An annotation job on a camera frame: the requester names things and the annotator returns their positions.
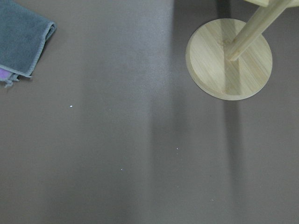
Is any wooden mug tree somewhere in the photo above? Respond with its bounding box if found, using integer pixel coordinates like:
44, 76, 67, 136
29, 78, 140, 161
185, 0, 299, 101

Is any grey folded cloth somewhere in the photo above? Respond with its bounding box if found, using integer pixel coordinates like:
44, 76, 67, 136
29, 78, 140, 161
0, 0, 57, 77

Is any purple cloth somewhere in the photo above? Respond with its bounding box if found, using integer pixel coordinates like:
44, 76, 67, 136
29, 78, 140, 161
0, 69, 19, 88

